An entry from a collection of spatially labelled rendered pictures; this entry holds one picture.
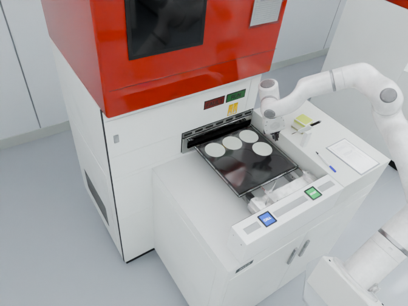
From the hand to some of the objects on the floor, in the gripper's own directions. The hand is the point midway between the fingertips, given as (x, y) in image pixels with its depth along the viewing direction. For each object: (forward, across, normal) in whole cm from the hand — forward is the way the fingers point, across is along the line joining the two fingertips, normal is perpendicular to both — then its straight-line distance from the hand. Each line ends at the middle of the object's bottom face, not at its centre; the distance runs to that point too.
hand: (275, 136), depth 162 cm
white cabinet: (+91, +36, +11) cm, 99 cm away
